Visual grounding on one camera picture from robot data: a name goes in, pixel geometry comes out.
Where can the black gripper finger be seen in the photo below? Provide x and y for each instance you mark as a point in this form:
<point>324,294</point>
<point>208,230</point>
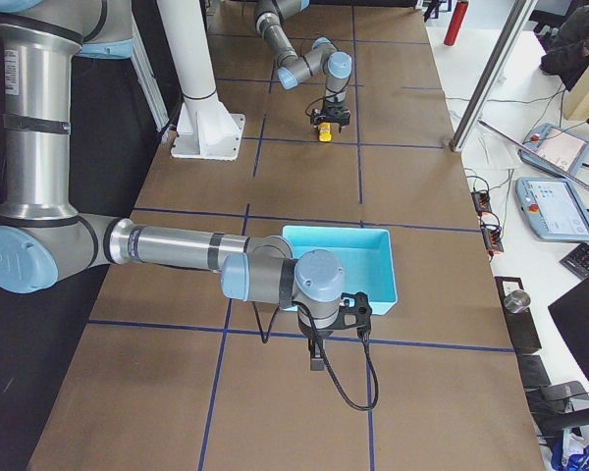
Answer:
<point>316,357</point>
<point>315,122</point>
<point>344,123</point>

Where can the seated person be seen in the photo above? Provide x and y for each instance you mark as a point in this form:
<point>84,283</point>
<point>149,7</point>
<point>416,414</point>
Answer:
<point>568,54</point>

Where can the aluminium frame post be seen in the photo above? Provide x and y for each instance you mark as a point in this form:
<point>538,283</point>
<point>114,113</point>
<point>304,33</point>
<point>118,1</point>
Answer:
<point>518,17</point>

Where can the yellow beetle toy car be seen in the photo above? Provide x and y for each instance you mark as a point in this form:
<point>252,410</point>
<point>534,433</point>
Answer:
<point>324,132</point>

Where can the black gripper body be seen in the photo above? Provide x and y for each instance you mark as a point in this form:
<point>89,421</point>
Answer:
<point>318,336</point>
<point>332,107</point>

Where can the lower teach pendant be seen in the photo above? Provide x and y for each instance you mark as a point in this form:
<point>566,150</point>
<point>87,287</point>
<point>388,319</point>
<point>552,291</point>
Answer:
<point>552,209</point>

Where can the red fire extinguisher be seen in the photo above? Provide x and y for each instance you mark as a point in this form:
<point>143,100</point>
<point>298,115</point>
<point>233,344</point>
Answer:
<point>456,21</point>

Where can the light blue plastic bin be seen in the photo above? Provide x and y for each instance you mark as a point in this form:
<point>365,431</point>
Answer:
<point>366,255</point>

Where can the green handled reacher grabber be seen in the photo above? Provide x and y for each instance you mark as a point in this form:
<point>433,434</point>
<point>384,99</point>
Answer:
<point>540,162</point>

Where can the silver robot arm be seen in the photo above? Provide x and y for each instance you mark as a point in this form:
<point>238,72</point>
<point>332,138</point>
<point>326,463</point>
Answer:
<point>45,239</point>
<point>294,69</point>

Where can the upper teach pendant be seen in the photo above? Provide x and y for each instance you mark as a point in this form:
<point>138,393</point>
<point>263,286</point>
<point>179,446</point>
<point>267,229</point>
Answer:
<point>562,148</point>

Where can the small metal cup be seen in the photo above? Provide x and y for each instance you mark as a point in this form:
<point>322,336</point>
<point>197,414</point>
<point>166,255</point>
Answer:
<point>516,301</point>

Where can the teach pendant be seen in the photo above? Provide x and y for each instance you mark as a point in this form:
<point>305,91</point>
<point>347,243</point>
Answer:
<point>552,209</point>
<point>562,148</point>

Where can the orange black connector block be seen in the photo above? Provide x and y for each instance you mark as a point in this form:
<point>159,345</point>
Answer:
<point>481,201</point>

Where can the white pedestal column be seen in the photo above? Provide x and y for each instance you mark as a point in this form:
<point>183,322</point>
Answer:
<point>205,129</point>

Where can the black numeric keypad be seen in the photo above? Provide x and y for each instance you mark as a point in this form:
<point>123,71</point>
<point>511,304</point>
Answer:
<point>577,261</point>

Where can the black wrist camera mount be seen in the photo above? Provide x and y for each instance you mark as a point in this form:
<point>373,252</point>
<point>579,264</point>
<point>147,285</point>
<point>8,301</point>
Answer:
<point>354,313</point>

